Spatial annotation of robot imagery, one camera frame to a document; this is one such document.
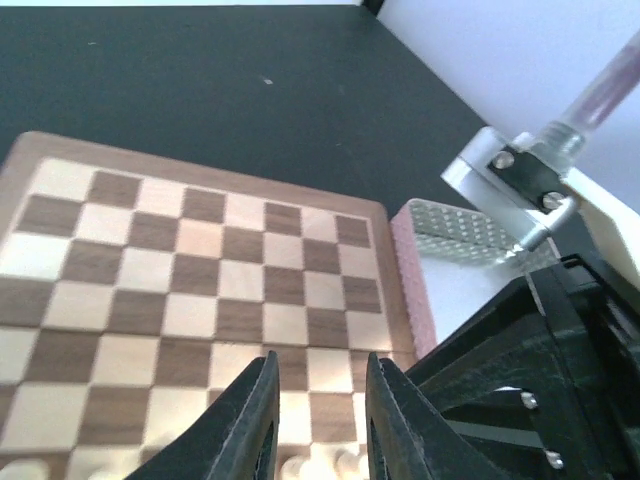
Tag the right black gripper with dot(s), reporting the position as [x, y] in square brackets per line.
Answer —
[543, 381]

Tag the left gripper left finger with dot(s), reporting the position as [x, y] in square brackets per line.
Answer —
[235, 438]

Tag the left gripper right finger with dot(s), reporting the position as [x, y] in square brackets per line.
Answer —
[407, 438]

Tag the thirteenth light chess piece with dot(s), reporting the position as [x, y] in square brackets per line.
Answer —
[343, 464]

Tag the eleventh light chess piece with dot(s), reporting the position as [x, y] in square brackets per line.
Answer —
[295, 468]

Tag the pink plastic basket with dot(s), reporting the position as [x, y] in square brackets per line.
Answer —
[452, 261]

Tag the wooden chessboard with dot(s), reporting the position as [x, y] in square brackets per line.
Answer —
[135, 288]

